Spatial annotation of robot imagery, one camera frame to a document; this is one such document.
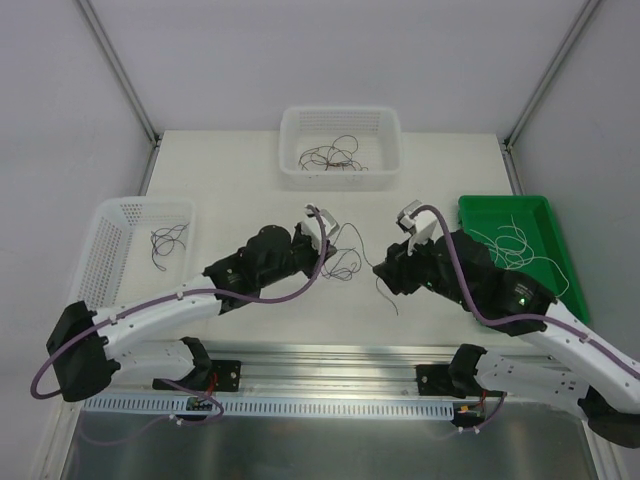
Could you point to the aluminium frame post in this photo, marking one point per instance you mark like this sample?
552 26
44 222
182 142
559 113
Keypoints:
570 39
96 28

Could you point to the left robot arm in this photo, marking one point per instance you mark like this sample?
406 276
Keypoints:
89 349

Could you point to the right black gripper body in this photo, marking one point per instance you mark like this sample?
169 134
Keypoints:
401 267

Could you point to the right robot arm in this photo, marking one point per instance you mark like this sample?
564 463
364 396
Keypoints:
598 385

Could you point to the green plastic tray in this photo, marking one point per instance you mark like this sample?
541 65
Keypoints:
522 234

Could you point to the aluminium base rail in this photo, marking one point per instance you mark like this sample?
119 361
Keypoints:
328 371

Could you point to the white basket at back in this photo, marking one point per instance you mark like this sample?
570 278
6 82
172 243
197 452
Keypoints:
340 148

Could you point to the white basket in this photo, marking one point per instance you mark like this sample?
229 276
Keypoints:
135 247
340 148

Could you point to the right aluminium frame post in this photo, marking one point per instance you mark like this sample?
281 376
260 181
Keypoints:
570 39

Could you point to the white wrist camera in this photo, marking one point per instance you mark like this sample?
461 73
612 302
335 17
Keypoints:
318 224
417 221

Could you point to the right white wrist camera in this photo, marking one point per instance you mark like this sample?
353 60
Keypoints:
417 221

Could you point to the white basket at left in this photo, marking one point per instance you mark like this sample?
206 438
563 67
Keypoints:
135 247

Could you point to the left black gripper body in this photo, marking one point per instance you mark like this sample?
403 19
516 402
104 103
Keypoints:
310 248

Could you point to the left aluminium frame post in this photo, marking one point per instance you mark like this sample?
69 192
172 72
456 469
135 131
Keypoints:
96 28

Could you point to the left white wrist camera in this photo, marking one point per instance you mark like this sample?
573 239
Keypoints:
318 224

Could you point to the white slotted cable duct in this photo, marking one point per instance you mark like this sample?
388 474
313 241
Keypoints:
273 407

